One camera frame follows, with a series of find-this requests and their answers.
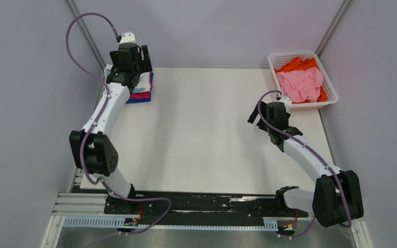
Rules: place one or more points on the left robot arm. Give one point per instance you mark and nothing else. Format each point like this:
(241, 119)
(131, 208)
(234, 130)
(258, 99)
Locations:
(91, 147)

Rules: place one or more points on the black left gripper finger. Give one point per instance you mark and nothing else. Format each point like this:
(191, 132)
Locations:
(114, 59)
(146, 65)

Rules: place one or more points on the white t-shirt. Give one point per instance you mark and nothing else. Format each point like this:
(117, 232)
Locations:
(145, 81)

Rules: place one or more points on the folded blue t-shirt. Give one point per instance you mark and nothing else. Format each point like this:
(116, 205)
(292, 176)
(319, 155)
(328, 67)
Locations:
(131, 102)

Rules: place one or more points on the orange t-shirt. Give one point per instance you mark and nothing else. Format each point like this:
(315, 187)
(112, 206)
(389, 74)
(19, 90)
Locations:
(298, 64)

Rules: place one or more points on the pink t-shirt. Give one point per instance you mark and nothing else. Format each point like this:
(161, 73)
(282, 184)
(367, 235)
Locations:
(303, 86)

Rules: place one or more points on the white slotted cable duct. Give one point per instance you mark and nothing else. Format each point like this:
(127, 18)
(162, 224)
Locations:
(124, 223)

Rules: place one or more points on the folded magenta t-shirt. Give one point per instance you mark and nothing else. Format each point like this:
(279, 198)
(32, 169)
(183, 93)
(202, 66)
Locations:
(142, 96)

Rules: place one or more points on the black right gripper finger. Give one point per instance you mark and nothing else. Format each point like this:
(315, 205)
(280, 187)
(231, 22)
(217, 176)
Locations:
(262, 126)
(255, 113)

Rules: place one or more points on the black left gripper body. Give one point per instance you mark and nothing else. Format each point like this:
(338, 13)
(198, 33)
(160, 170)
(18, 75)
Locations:
(138, 66)

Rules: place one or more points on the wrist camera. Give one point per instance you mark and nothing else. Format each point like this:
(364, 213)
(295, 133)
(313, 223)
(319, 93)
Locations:
(127, 37)
(285, 100)

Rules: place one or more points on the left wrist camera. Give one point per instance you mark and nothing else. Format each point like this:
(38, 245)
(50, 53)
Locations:
(127, 37)

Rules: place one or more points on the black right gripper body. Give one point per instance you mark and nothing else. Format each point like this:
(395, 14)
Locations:
(287, 115)

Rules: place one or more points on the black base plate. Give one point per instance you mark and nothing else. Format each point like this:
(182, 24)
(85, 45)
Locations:
(184, 208)

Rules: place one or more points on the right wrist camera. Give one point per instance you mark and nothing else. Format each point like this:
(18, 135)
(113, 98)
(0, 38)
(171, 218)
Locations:
(285, 100)

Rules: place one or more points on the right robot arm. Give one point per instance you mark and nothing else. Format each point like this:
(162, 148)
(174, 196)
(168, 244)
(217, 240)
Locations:
(336, 198)

